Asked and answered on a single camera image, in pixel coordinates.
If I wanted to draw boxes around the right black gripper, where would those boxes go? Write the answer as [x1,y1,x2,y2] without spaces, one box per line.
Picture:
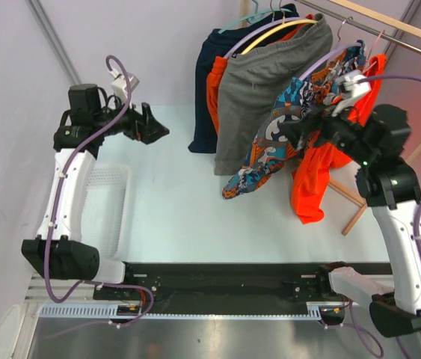
[277,96,375,165]

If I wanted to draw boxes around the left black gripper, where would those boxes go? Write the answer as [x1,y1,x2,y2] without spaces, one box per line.
[93,92,168,145]

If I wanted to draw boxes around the bright orange shorts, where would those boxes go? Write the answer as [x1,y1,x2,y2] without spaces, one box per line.
[291,54,387,224]

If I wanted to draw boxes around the pink wire hanger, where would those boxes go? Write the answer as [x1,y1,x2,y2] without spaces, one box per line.
[361,29,387,74]

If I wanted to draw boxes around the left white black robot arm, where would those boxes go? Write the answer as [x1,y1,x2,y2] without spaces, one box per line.
[21,79,170,299]

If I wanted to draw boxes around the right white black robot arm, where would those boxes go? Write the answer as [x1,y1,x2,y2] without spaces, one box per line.
[277,104,421,338]

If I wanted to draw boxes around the patterned blue orange shorts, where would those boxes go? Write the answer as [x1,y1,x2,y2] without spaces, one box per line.
[222,40,366,200]

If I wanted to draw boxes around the grey shorts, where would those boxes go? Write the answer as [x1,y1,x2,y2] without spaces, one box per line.
[214,13,334,176]

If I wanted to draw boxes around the purple hanger front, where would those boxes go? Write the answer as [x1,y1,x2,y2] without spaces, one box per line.
[298,30,362,81]

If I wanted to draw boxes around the purple hanger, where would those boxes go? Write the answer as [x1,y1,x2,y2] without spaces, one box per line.
[298,30,362,81]
[223,16,304,58]

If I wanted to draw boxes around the dark orange hanging shorts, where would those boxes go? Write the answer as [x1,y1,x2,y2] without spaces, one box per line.
[206,13,316,135]

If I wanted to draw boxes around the yellow hanger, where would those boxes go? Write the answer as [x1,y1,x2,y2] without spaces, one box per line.
[242,18,317,55]

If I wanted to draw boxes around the navy blue shorts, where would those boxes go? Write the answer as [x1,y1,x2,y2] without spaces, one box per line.
[188,3,299,154]

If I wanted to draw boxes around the purple hanger rear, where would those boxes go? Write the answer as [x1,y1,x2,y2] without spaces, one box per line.
[223,16,304,58]

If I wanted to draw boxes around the teal hanger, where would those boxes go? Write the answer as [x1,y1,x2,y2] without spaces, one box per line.
[218,0,272,34]

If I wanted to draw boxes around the white plastic laundry basket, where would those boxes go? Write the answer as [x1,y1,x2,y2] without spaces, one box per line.
[82,164,131,260]

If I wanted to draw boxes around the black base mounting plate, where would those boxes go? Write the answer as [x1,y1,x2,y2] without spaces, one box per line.
[92,261,394,325]

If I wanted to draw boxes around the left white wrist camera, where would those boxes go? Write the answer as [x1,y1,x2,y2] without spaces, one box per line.
[109,69,140,102]

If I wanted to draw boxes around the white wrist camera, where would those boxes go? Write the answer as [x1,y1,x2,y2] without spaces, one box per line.
[331,70,371,117]
[109,69,140,102]

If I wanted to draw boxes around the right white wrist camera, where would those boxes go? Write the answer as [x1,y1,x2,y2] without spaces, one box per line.
[331,70,371,117]

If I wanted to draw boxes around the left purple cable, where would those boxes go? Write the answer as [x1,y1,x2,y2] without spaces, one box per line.
[43,55,155,337]

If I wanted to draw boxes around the purple cable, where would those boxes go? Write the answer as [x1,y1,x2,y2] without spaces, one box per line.
[348,73,421,358]
[43,55,155,337]

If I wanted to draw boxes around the metal clothes rail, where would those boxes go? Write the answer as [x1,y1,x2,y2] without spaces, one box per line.
[298,0,421,55]

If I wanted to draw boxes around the wooden clothes rack frame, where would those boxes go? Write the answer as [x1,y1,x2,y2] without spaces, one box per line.
[239,0,421,236]

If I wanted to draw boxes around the aluminium frame post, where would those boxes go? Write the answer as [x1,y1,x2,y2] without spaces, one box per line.
[25,0,82,85]

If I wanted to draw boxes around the white slotted cable duct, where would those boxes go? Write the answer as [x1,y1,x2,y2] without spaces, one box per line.
[39,303,322,321]

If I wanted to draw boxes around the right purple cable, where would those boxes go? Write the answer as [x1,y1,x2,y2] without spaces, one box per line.
[348,73,421,358]

